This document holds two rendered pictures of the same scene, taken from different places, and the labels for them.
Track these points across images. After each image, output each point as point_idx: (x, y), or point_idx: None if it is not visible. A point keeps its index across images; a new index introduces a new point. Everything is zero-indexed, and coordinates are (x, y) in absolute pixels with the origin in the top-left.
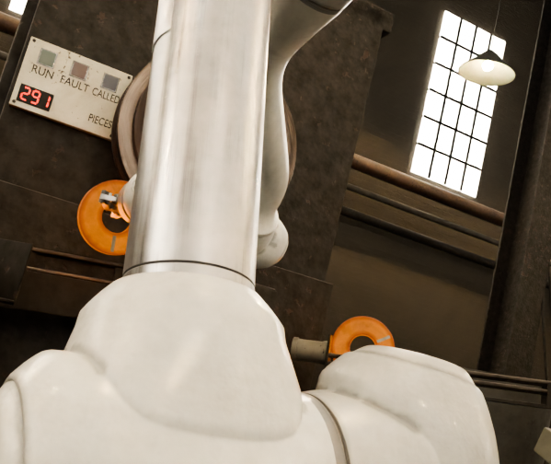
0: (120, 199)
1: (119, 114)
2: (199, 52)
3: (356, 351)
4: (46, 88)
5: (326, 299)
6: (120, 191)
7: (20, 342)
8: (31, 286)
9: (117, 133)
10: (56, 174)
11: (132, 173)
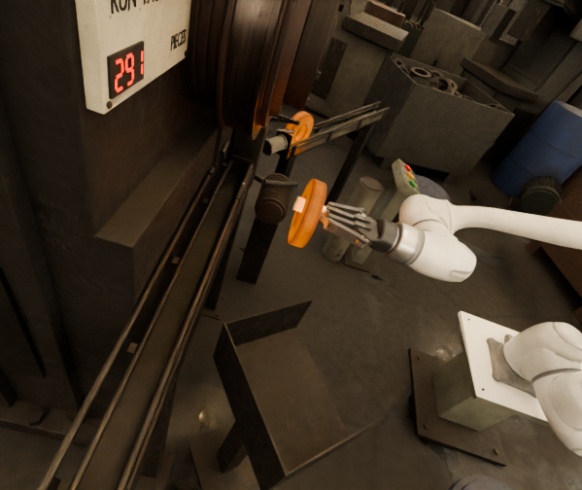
0: (405, 260)
1: (263, 72)
2: None
3: (578, 348)
4: (133, 36)
5: None
6: (402, 253)
7: None
8: (213, 276)
9: (256, 96)
10: (146, 147)
11: (254, 126)
